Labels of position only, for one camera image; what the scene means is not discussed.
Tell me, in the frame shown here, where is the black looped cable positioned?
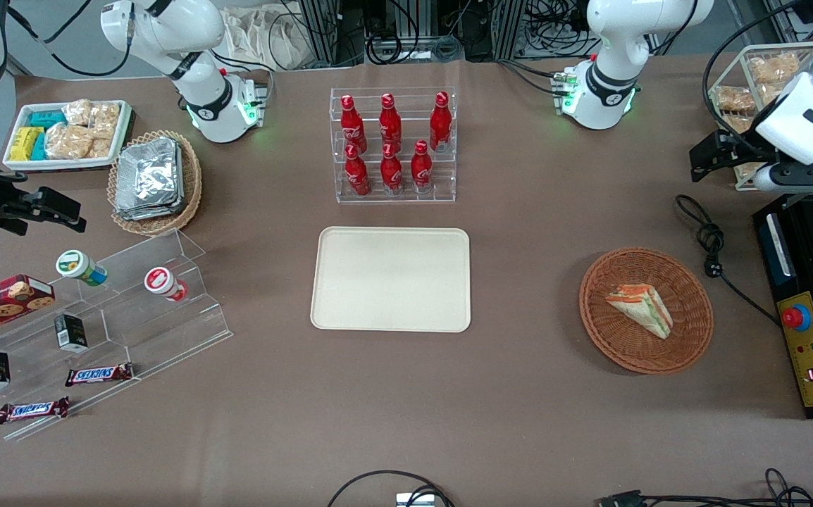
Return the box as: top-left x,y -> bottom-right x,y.
327,470 -> 454,507

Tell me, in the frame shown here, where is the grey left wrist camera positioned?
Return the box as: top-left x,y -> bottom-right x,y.
752,163 -> 803,195

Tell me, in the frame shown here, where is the white cloth bag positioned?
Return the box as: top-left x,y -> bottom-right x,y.
222,6 -> 309,71

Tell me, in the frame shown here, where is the red cola bottle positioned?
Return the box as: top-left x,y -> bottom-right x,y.
345,144 -> 371,197
379,93 -> 403,150
429,92 -> 453,153
340,95 -> 368,153
410,139 -> 434,193
380,144 -> 404,193

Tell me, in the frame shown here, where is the triangular sandwich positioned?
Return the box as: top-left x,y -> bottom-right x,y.
604,283 -> 674,340

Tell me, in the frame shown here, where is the clear acrylic bottle rack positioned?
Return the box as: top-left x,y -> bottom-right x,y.
330,86 -> 458,205

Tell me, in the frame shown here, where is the snickers chocolate bar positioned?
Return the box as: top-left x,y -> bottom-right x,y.
64,362 -> 135,388
0,396 -> 71,425

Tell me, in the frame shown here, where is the silver foil food packet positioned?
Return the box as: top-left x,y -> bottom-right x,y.
116,137 -> 182,212
114,199 -> 186,221

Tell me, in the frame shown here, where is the yellow snack packet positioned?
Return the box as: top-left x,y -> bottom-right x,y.
8,127 -> 45,162

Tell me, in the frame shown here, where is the green lid yogurt cup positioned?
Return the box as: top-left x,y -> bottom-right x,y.
55,249 -> 108,287

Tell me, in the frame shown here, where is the oval tan wicker basket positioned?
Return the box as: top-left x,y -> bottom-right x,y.
107,130 -> 203,237

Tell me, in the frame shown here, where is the clear acrylic step shelf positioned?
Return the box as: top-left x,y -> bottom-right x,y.
0,229 -> 234,443

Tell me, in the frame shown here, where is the round brown wicker basket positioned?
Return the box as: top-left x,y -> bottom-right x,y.
579,246 -> 715,375

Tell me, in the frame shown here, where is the red emergency stop button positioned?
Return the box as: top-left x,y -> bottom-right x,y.
781,306 -> 813,332

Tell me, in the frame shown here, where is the black connector with cables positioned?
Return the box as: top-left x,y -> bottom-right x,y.
595,468 -> 813,507

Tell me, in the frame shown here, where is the white wire rack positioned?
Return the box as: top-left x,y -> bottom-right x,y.
707,42 -> 813,192

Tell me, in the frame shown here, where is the beige plastic tray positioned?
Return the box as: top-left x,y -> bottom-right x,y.
310,226 -> 472,333

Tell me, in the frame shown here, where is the red lid yogurt cup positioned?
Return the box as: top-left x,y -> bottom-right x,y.
143,265 -> 190,303

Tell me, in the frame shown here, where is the black power cable with plug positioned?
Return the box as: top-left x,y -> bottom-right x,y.
674,194 -> 781,327

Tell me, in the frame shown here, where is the white rectangular snack tray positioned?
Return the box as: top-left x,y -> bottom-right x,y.
3,99 -> 133,172

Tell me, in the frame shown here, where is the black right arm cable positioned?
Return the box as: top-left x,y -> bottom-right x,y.
6,0 -> 134,79

